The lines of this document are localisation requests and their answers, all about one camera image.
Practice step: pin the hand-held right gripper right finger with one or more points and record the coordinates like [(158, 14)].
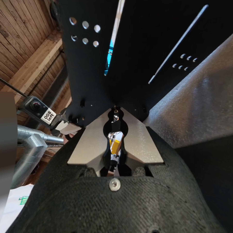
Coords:
[(142, 145)]

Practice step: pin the white foam sheet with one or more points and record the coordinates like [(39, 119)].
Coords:
[(191, 109)]

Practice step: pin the person's left hand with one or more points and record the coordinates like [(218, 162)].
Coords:
[(70, 136)]

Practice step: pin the blue toy robot arm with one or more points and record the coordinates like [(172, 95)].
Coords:
[(138, 54)]

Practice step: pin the green exit sign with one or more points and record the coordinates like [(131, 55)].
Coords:
[(23, 200)]

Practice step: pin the silver air duct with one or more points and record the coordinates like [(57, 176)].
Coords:
[(31, 149)]

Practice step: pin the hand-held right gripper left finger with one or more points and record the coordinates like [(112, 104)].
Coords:
[(87, 145)]

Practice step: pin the yellow box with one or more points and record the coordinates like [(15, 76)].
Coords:
[(115, 146)]

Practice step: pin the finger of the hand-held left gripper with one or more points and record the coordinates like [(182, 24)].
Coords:
[(68, 128)]

